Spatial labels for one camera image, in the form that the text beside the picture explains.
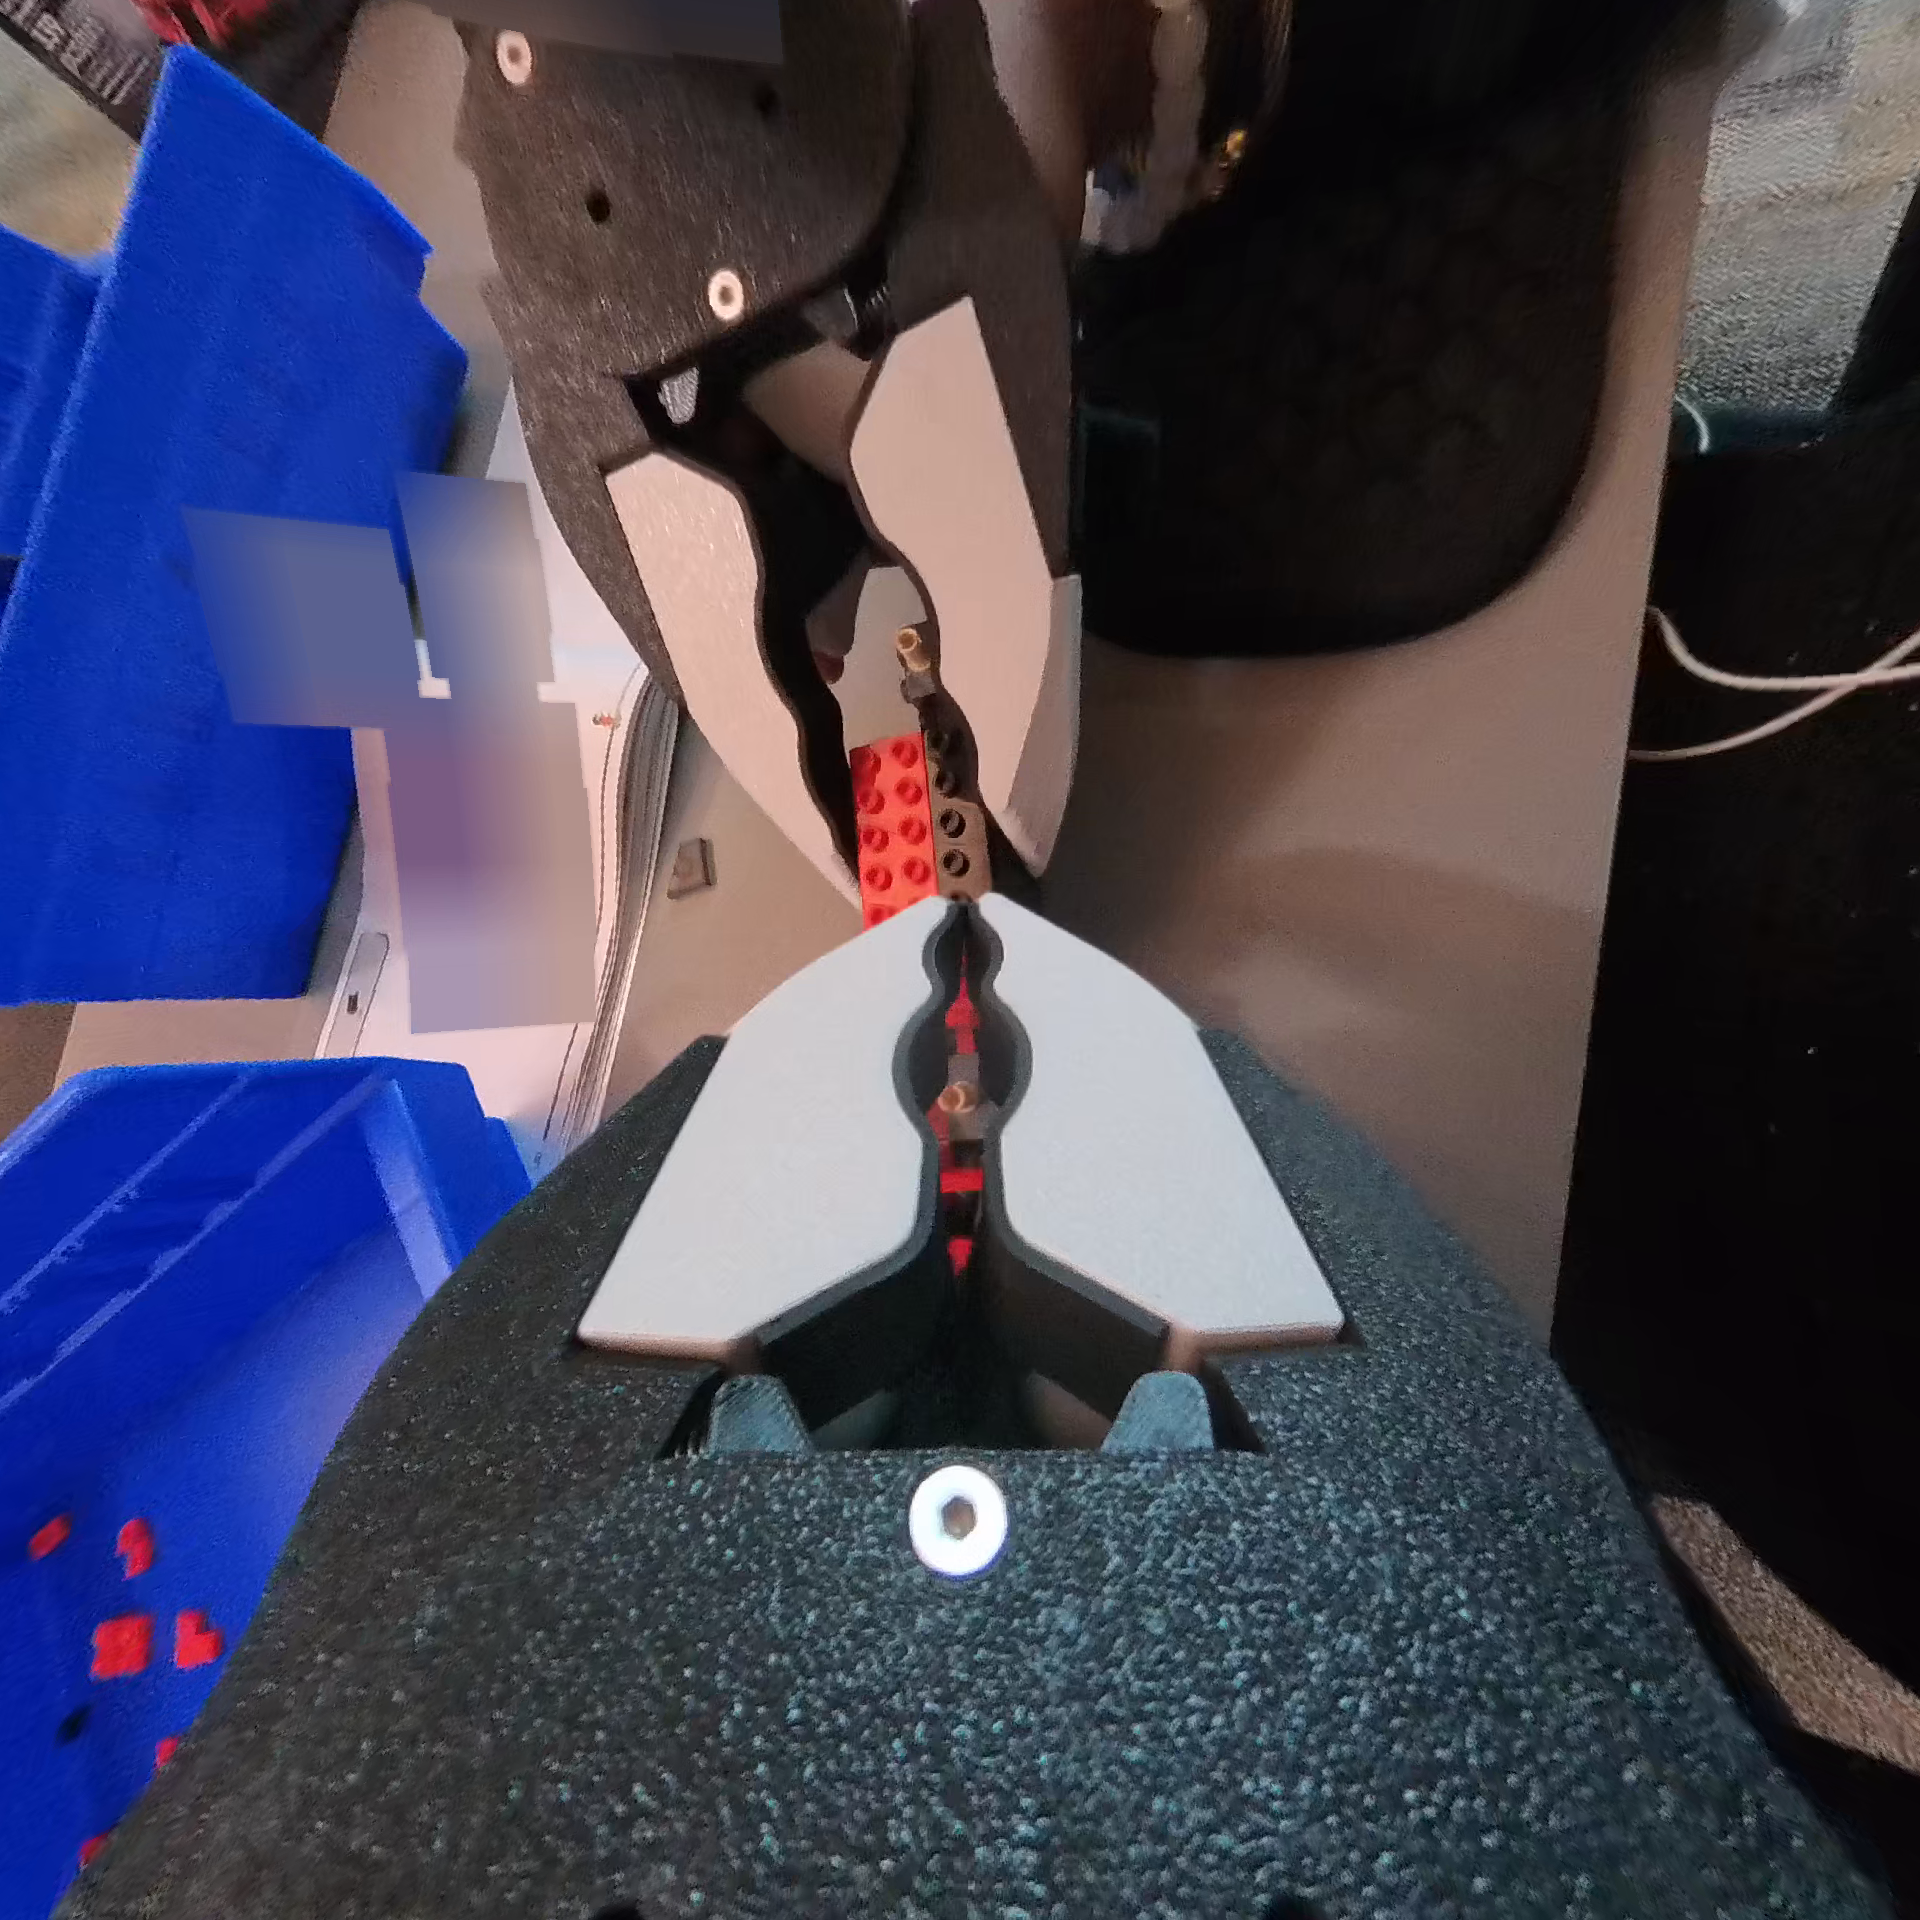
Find red toy brick pieces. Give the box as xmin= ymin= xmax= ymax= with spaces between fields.
xmin=28 ymin=1517 xmax=225 ymax=1864

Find person's right hand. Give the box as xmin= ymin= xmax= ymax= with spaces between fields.
xmin=1082 ymin=0 xmax=1296 ymax=250

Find toy instruction booklet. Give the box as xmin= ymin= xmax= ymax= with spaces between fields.
xmin=314 ymin=375 xmax=682 ymax=1165

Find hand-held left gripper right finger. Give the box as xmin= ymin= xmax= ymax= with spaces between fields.
xmin=970 ymin=896 xmax=1346 ymax=1345

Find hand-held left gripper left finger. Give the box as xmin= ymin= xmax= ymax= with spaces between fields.
xmin=574 ymin=896 xmax=973 ymax=1346

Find white cable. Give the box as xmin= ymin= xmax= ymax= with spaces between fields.
xmin=1640 ymin=605 xmax=1920 ymax=762

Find large blue plastic bin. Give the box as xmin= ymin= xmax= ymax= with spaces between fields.
xmin=0 ymin=1057 xmax=537 ymax=1920

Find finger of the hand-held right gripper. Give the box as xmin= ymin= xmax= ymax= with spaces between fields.
xmin=842 ymin=288 xmax=1085 ymax=886
xmin=599 ymin=448 xmax=874 ymax=903

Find red toy brick assembly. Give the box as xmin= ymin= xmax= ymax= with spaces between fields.
xmin=842 ymin=626 xmax=1002 ymax=1279

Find black quilted pad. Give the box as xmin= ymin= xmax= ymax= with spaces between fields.
xmin=1072 ymin=0 xmax=1671 ymax=659

